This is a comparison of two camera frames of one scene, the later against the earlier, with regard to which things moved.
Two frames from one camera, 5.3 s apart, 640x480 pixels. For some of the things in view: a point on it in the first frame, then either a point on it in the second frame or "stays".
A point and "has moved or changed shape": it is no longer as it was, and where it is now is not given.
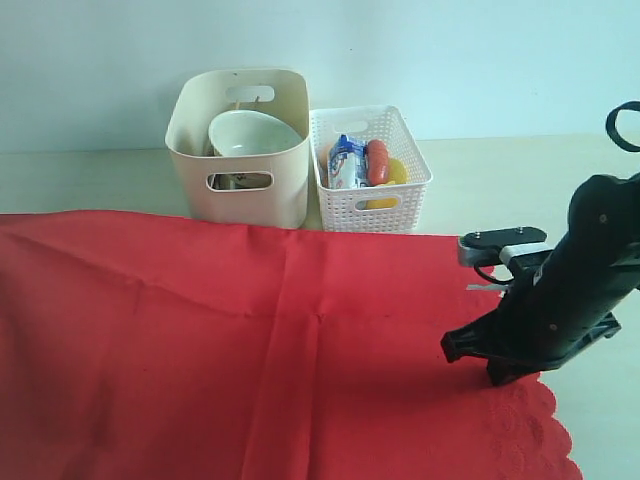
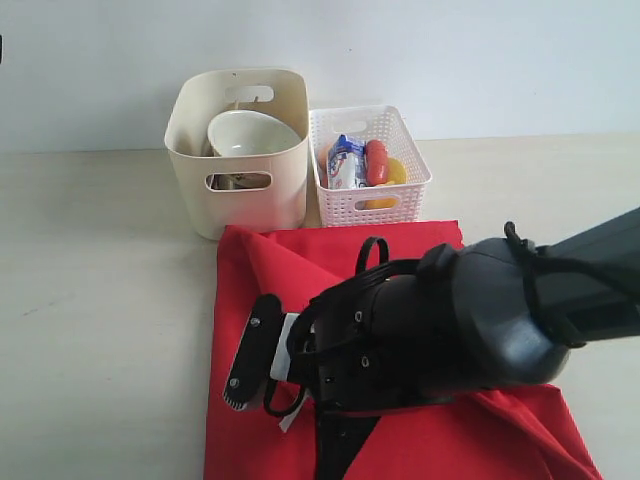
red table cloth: [139, 347] has moved or changed shape
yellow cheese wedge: [381, 203] stays
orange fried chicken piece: [323, 163] stays
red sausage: [377, 162] stays
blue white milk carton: [348, 164] stays
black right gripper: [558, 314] → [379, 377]
